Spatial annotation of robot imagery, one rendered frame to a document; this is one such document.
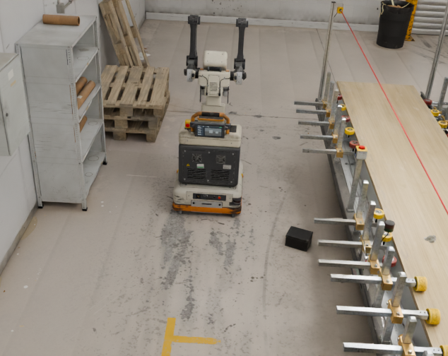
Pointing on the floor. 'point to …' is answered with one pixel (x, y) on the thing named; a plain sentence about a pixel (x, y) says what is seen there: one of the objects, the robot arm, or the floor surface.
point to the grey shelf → (63, 108)
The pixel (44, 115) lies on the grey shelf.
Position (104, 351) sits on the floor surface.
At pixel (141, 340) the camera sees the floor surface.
